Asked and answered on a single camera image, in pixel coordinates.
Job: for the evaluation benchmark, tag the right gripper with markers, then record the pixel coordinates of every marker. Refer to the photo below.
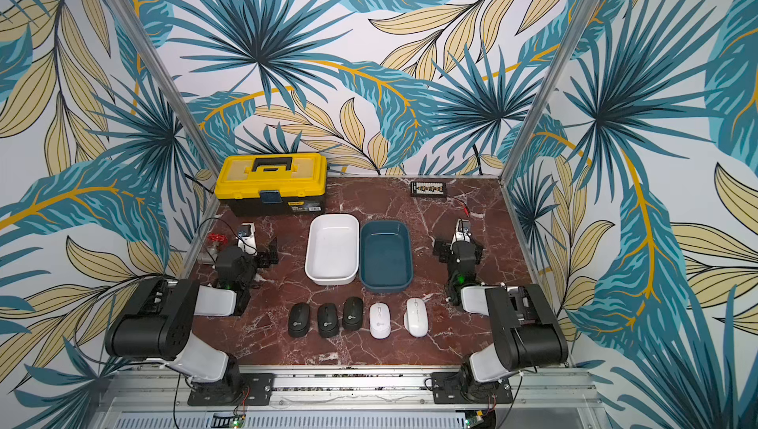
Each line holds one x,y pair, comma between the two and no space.
459,248

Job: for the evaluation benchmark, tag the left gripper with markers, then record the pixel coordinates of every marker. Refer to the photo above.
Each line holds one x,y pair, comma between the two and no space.
265,261

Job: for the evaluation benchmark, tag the black mouse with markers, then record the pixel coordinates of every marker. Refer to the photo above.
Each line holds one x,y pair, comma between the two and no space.
298,324
328,321
352,314

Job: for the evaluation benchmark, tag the white mouse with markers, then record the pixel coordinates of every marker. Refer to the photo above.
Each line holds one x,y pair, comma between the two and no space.
416,318
379,321

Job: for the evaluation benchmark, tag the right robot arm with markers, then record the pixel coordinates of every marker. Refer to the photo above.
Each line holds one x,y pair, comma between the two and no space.
526,333

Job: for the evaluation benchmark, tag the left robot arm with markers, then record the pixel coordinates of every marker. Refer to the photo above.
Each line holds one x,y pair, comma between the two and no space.
156,326

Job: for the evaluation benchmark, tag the dark teal storage box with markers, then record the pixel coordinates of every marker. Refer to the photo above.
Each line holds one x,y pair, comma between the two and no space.
386,257

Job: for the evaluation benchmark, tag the white storage box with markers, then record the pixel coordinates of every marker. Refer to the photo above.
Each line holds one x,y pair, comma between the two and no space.
332,254

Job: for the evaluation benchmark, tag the yellow black toolbox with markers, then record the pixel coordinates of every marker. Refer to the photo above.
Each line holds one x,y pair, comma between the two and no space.
273,184

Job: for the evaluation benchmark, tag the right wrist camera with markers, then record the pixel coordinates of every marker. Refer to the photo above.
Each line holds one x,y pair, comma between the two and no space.
463,231

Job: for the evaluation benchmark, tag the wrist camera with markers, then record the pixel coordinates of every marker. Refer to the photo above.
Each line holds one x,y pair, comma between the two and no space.
463,231
246,238

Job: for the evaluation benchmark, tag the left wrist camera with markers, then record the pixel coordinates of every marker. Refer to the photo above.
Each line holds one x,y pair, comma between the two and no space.
246,238

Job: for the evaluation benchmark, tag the red handle metal valve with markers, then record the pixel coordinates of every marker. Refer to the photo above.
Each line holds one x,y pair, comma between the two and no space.
214,243

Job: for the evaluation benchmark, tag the black wall socket plate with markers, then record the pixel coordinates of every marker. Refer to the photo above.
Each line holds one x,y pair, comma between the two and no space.
429,189

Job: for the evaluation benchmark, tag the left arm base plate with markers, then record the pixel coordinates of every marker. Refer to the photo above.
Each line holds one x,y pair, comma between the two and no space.
244,389

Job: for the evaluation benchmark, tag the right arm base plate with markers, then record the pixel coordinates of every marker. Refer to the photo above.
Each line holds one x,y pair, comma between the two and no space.
454,388

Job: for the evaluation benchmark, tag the aluminium front rail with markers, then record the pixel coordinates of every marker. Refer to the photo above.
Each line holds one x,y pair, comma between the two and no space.
356,397

